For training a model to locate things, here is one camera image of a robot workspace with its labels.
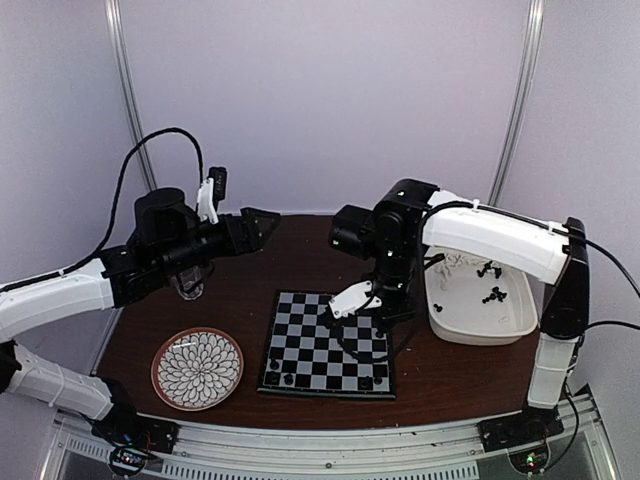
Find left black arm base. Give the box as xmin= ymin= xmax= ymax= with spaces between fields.
xmin=87 ymin=406 xmax=179 ymax=454

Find black and grey chessboard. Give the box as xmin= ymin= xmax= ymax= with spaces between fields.
xmin=257 ymin=290 xmax=396 ymax=401

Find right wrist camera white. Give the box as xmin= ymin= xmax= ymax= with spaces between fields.
xmin=328 ymin=280 xmax=382 ymax=320

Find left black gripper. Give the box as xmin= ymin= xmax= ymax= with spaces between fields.
xmin=156 ymin=207 xmax=281 ymax=279

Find white plastic tub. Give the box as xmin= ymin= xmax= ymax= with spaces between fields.
xmin=424 ymin=247 xmax=538 ymax=346

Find pile of white chess pieces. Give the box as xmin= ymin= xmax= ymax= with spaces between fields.
xmin=434 ymin=252 xmax=468 ymax=291

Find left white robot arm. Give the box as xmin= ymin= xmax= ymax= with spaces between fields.
xmin=1 ymin=183 xmax=281 ymax=444

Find black chess pieces in tub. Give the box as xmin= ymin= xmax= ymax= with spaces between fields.
xmin=431 ymin=259 xmax=508 ymax=312

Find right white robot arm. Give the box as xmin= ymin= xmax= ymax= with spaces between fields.
xmin=326 ymin=179 xmax=590 ymax=442

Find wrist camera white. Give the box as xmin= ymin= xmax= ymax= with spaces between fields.
xmin=196 ymin=167 xmax=228 ymax=225
xmin=328 ymin=280 xmax=382 ymax=320

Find left aluminium frame post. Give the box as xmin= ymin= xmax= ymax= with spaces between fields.
xmin=104 ymin=0 xmax=158 ymax=191

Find right aluminium frame post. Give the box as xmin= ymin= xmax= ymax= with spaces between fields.
xmin=488 ymin=0 xmax=546 ymax=206

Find aluminium frame post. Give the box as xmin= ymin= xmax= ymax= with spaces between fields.
xmin=104 ymin=0 xmax=158 ymax=191
xmin=488 ymin=0 xmax=546 ymax=206

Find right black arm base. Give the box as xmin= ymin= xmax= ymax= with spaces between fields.
xmin=478 ymin=408 xmax=564 ymax=452

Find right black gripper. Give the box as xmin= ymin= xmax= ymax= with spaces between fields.
xmin=362 ymin=243 xmax=422 ymax=331

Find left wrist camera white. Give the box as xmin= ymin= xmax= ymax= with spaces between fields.
xmin=196 ymin=167 xmax=228 ymax=225

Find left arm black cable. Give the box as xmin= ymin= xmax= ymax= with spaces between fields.
xmin=59 ymin=128 xmax=206 ymax=276

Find clear drinking glass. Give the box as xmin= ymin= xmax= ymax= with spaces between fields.
xmin=171 ymin=267 xmax=204 ymax=301

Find floral patterned plate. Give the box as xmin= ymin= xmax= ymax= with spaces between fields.
xmin=150 ymin=327 xmax=244 ymax=412

